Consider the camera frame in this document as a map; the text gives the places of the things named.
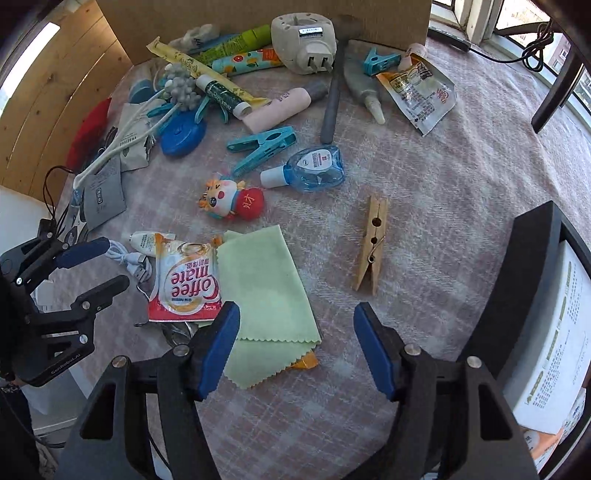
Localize cartoon doll keychain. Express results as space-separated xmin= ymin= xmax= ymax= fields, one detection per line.
xmin=196 ymin=175 xmax=265 ymax=221

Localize orange tissue pack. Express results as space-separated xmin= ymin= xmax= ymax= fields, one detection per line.
xmin=522 ymin=427 xmax=585 ymax=467

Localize white plug-in repeller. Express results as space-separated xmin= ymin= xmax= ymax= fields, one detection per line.
xmin=271 ymin=12 xmax=340 ymax=75

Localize green tube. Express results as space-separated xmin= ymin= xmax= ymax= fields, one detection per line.
xmin=191 ymin=24 xmax=272 ymax=58

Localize black tripod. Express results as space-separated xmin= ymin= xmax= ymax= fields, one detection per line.
xmin=496 ymin=21 xmax=589 ymax=134

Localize green white lip balm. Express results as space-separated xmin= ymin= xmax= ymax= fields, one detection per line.
xmin=196 ymin=75 xmax=254 ymax=118

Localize large teal plastic clip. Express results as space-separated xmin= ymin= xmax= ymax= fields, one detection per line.
xmin=226 ymin=126 xmax=298 ymax=178

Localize pink bottle grey cap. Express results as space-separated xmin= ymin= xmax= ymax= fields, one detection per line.
xmin=242 ymin=80 xmax=329 ymax=136

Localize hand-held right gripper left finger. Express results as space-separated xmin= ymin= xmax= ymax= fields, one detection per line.
xmin=54 ymin=301 xmax=242 ymax=480

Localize grey foil sachet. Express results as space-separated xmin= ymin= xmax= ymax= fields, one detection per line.
xmin=83 ymin=159 xmax=126 ymax=230

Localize fruit print tube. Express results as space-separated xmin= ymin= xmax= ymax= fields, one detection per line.
xmin=210 ymin=46 xmax=284 ymax=77

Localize black power strip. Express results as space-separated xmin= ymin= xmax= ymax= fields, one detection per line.
xmin=427 ymin=25 xmax=472 ymax=52

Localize blue round tape measure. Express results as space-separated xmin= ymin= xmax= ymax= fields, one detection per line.
xmin=159 ymin=113 xmax=208 ymax=158

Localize yellow chopstick wrapper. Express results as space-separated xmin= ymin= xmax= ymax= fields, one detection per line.
xmin=147 ymin=38 xmax=271 ymax=109

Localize white cardboard box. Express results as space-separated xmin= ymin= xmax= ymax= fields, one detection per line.
xmin=501 ymin=240 xmax=591 ymax=435

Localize white window frame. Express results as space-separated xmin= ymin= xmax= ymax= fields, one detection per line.
xmin=431 ymin=0 xmax=506 ymax=44

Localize black power cable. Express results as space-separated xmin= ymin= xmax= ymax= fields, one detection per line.
xmin=466 ymin=18 xmax=561 ymax=72

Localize red fabric case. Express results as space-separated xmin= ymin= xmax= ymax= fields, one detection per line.
xmin=65 ymin=97 xmax=114 ymax=171

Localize white cable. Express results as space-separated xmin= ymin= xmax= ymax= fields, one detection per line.
xmin=104 ymin=244 xmax=155 ymax=282

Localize grey handled metal tool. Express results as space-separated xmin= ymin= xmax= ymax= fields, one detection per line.
xmin=320 ymin=14 xmax=365 ymax=145

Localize clear blue bottle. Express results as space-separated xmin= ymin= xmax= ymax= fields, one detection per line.
xmin=260 ymin=144 xmax=346 ymax=195

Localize white handled ball massager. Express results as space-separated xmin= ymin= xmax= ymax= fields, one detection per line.
xmin=73 ymin=62 xmax=206 ymax=190

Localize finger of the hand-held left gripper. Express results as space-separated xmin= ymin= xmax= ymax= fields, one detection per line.
xmin=0 ymin=236 xmax=112 ymax=292
xmin=25 ymin=276 xmax=131 ymax=329

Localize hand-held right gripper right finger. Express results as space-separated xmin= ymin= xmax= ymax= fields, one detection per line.
xmin=353 ymin=302 xmax=539 ymax=480

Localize red white creamer sachet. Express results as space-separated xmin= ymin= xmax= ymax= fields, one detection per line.
xmin=148 ymin=233 xmax=223 ymax=323

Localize grey glue tube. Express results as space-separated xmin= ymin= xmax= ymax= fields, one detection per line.
xmin=344 ymin=41 xmax=386 ymax=125

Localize metal scissors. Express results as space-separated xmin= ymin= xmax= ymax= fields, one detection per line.
xmin=65 ymin=200 xmax=90 ymax=245

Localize wooden clothespin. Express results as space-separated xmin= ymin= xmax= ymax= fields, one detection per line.
xmin=352 ymin=195 xmax=390 ymax=296

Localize green cleaning cloth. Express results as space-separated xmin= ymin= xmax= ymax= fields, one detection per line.
xmin=215 ymin=225 xmax=322 ymax=389

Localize white paper packet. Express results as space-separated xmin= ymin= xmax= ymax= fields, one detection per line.
xmin=117 ymin=104 xmax=153 ymax=172

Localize black storage tray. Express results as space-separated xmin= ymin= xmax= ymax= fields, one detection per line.
xmin=455 ymin=200 xmax=591 ymax=480

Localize clear orange snack sachet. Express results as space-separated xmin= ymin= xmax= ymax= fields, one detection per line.
xmin=375 ymin=53 xmax=458 ymax=137

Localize wooden slat panel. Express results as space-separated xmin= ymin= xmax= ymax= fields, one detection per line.
xmin=0 ymin=0 xmax=134 ymax=201

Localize small white tube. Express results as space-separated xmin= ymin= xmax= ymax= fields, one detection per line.
xmin=122 ymin=231 xmax=178 ymax=254

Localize white blue tube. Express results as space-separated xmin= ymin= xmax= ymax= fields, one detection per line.
xmin=128 ymin=78 xmax=155 ymax=104

